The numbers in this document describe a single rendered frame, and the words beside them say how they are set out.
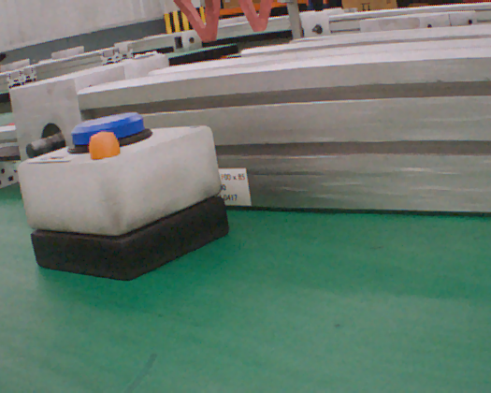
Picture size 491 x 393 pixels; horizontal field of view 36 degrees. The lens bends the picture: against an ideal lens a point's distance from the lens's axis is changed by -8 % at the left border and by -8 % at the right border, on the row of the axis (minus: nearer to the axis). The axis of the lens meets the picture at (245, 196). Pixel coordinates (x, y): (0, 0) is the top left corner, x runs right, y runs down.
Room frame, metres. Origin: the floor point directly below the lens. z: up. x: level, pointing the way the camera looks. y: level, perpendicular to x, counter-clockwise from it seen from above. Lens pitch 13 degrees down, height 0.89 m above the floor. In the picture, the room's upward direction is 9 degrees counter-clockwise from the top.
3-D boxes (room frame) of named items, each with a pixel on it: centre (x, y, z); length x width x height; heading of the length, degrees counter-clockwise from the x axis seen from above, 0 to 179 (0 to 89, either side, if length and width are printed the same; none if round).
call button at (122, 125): (0.42, 0.07, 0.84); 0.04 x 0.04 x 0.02
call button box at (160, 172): (0.43, 0.06, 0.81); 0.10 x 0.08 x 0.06; 140
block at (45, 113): (0.62, 0.12, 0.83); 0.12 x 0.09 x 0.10; 140
